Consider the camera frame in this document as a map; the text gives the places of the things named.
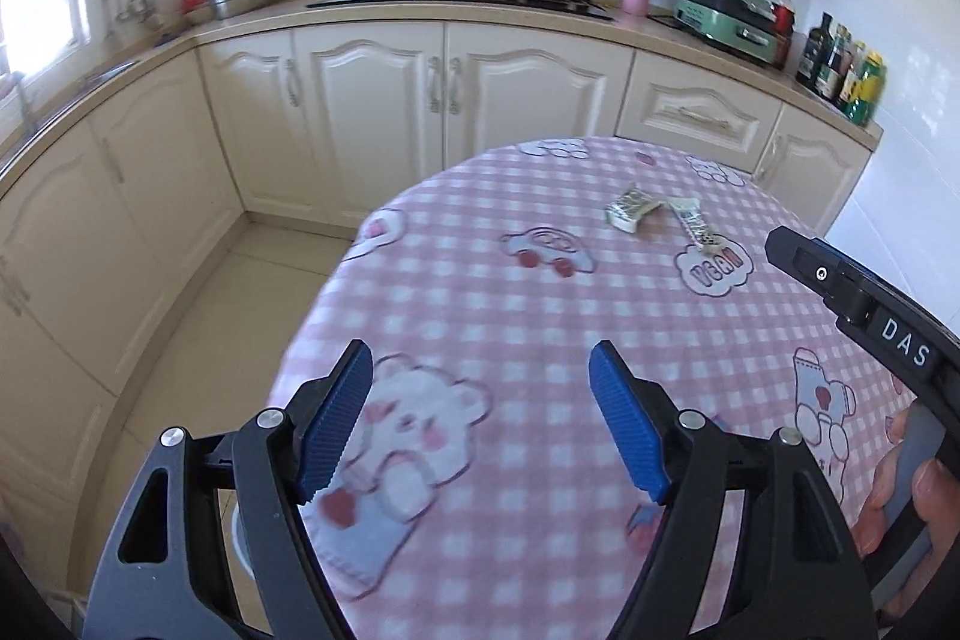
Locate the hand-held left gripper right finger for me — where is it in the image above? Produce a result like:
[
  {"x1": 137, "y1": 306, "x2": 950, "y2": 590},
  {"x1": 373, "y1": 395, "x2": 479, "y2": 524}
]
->
[{"x1": 589, "y1": 340, "x2": 878, "y2": 640}]

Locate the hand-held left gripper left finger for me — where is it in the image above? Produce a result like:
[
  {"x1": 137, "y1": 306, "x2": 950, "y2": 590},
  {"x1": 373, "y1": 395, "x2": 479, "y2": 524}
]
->
[{"x1": 82, "y1": 340, "x2": 374, "y2": 640}]

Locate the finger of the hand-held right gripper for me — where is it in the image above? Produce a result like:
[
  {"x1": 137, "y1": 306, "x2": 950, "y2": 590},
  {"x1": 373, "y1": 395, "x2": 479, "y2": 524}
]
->
[{"x1": 765, "y1": 226, "x2": 877, "y2": 330}]

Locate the white plate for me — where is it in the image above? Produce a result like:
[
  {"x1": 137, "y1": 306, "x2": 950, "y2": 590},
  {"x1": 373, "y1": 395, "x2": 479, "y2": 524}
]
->
[{"x1": 231, "y1": 503, "x2": 260, "y2": 573}]

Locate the person's right hand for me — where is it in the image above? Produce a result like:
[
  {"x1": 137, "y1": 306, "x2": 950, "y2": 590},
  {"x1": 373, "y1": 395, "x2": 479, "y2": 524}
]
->
[{"x1": 853, "y1": 410, "x2": 960, "y2": 558}]

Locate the flat white printed wrapper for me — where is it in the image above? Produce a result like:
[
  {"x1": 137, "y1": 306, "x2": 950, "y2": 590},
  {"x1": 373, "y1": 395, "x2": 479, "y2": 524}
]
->
[{"x1": 664, "y1": 197, "x2": 721, "y2": 255}]

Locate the crumpled green and white wrapper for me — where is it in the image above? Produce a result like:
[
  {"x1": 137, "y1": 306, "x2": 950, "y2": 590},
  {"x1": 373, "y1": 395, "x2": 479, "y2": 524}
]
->
[{"x1": 606, "y1": 182, "x2": 662, "y2": 234}]

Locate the yellow and green bottle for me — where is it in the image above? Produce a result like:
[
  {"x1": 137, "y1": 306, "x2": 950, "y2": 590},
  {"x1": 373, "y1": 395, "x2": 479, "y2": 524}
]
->
[{"x1": 846, "y1": 51, "x2": 887, "y2": 127}]

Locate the brown sauce bottle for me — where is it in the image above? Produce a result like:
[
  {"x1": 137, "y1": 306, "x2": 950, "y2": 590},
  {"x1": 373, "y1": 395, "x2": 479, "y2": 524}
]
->
[{"x1": 840, "y1": 40, "x2": 869, "y2": 112}]

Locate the dark bottle with label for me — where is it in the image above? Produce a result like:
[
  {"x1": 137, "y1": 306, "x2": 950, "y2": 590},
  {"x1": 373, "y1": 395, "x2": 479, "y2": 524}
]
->
[{"x1": 821, "y1": 25, "x2": 852, "y2": 101}]

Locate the pink checked tablecloth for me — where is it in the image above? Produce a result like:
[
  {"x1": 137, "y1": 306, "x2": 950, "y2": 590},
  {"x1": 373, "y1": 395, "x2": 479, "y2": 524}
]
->
[{"x1": 266, "y1": 136, "x2": 960, "y2": 640}]

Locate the dark glass bottle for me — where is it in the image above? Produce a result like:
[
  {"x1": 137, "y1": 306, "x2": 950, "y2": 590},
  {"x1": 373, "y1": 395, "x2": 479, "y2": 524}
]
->
[{"x1": 795, "y1": 12, "x2": 835, "y2": 90}]

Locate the green electric grill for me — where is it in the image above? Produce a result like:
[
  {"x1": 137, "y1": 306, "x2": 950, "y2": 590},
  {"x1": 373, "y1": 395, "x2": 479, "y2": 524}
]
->
[{"x1": 671, "y1": 0, "x2": 781, "y2": 67}]

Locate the row of cream cabinet doors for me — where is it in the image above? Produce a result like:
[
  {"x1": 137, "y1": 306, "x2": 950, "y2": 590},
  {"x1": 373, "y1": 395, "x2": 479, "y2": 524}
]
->
[{"x1": 0, "y1": 21, "x2": 875, "y2": 536}]

